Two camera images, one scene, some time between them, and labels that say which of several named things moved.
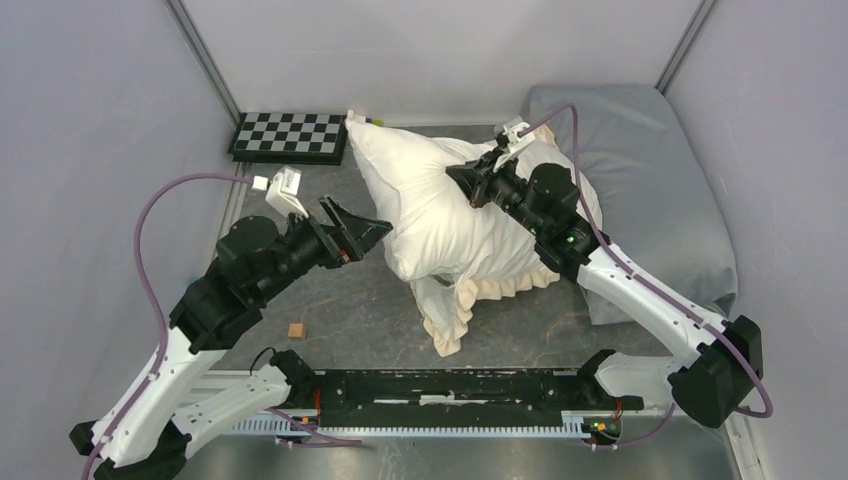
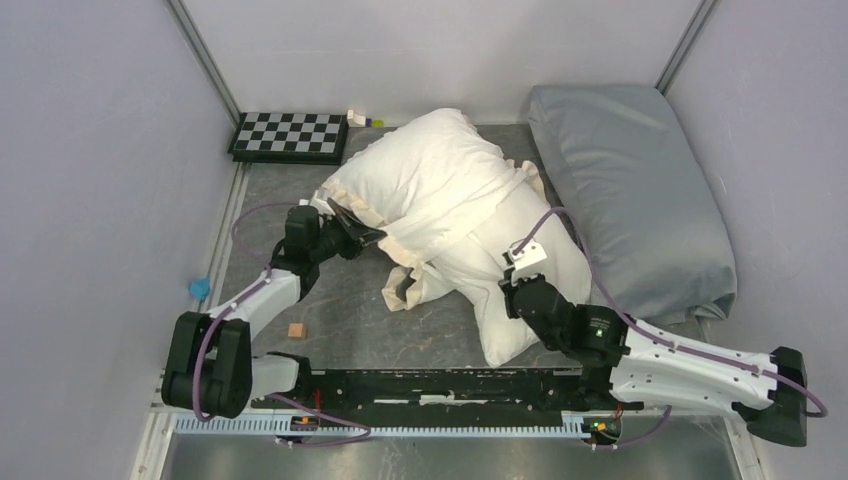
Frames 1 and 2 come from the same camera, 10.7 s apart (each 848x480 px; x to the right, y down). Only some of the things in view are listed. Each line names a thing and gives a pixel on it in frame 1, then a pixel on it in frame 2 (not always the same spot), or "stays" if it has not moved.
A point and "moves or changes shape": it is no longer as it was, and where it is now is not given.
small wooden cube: x=297 y=331 stays
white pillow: x=432 y=229 moves or changes shape
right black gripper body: x=507 y=187 → x=509 y=286
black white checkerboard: x=295 y=138 stays
